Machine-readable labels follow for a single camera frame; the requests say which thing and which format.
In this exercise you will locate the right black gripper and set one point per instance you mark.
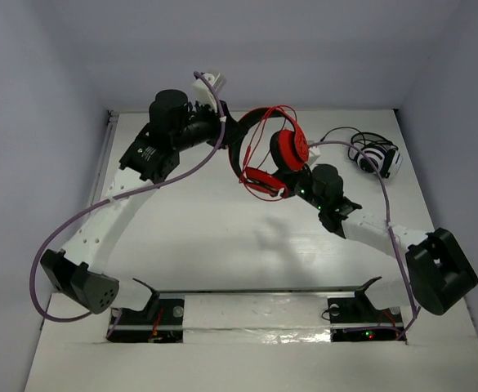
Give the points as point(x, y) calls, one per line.
point(306, 170)

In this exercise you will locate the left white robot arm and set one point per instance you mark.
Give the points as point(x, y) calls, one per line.
point(78, 269)

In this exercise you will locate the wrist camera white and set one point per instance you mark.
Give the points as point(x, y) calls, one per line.
point(208, 84)
point(313, 155)

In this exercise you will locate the white black headphones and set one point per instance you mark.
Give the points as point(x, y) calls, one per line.
point(381, 155)

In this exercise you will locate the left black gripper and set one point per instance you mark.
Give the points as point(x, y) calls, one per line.
point(221, 126)

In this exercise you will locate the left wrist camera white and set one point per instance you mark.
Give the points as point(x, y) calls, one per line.
point(208, 84)

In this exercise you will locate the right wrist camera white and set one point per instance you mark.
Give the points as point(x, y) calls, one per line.
point(313, 155)

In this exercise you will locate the red headphones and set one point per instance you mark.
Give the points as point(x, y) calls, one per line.
point(288, 149)

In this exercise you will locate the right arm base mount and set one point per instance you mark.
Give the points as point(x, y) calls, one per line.
point(355, 321)

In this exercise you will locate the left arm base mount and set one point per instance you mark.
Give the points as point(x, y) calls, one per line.
point(160, 322)

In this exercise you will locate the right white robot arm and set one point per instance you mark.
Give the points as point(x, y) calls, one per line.
point(437, 271)

